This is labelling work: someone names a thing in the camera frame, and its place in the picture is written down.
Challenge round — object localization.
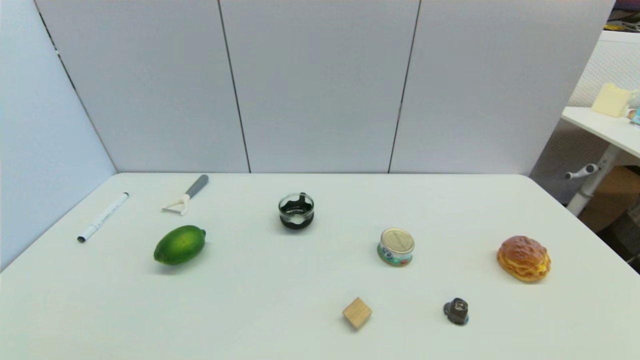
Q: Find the white marker with black ends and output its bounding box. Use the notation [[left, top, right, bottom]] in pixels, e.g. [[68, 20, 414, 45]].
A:
[[77, 192, 130, 244]]

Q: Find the black and clear glass jar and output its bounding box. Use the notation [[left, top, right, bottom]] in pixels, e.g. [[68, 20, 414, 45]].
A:
[[278, 192, 316, 231]]

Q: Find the small tin can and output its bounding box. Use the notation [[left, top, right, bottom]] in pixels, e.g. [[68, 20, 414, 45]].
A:
[[377, 227, 416, 267]]

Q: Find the small wooden cube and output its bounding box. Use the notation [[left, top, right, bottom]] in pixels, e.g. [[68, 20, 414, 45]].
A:
[[342, 297, 373, 331]]

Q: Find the green lime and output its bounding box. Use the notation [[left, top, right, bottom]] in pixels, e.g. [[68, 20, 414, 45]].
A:
[[153, 224, 207, 266]]

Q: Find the small dark grey block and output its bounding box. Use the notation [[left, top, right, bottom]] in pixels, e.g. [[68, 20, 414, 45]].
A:
[[443, 298, 470, 327]]

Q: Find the brown bread bun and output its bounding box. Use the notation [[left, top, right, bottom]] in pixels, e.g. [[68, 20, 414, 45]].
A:
[[496, 235, 552, 283]]

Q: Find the white side table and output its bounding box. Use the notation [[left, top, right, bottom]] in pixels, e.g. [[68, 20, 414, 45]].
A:
[[561, 106, 640, 217]]

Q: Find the brown cardboard box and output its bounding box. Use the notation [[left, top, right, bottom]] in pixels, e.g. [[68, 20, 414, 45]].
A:
[[578, 165, 640, 234]]

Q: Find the white peeler with grey handle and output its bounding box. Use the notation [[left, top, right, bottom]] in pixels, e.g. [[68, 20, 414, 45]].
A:
[[161, 174, 210, 217]]

